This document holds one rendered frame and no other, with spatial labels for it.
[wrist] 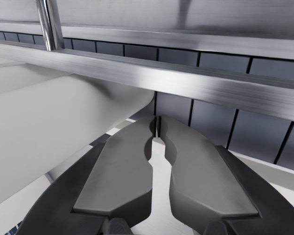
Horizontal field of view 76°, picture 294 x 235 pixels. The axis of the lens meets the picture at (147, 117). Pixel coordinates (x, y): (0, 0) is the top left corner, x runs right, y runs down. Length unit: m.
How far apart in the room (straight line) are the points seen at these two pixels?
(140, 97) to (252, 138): 0.10
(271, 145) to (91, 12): 0.26
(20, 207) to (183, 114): 0.38
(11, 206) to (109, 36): 0.37
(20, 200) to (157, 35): 0.40
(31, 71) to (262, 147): 0.20
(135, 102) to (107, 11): 0.15
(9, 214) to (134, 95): 0.37
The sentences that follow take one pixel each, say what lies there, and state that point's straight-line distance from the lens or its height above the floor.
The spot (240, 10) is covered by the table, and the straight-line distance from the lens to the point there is 0.21.
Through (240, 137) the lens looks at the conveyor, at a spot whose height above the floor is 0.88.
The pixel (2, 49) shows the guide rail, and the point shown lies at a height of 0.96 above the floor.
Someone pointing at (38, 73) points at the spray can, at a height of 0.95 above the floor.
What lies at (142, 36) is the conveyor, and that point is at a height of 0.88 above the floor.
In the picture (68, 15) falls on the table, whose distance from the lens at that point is 0.33.
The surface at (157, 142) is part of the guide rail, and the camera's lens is 0.17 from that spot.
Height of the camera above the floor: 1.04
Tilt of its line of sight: 50 degrees down
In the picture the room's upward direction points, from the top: 128 degrees counter-clockwise
